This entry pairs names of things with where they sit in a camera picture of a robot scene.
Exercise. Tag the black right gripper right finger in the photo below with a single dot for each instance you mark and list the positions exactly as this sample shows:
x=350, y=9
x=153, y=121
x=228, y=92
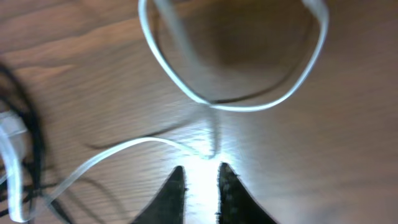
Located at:
x=236, y=206

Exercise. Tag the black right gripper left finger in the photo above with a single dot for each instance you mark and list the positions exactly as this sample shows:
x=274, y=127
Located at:
x=167, y=206

